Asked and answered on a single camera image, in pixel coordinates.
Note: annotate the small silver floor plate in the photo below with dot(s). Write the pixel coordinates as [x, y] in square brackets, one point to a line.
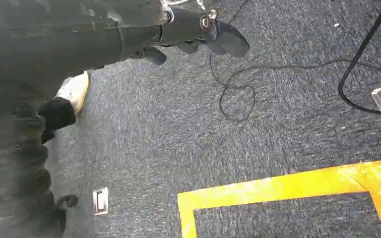
[100, 201]

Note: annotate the yellow floor tape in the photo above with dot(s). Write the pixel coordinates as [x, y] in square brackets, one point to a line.
[276, 189]

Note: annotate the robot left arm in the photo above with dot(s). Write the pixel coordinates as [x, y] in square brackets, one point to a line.
[9, 184]

